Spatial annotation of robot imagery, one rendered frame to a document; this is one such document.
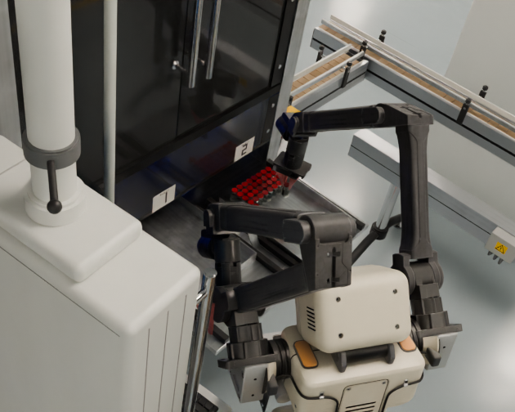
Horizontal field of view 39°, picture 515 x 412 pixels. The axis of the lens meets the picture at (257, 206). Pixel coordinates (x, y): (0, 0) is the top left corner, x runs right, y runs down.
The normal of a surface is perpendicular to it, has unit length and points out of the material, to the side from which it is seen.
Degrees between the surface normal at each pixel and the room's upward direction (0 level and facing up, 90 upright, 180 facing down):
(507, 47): 90
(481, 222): 90
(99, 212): 0
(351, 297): 47
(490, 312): 0
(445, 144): 90
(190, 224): 0
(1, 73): 90
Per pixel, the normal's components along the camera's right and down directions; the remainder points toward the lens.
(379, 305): 0.29, 0.04
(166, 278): 0.14, -0.71
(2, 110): 0.74, 0.54
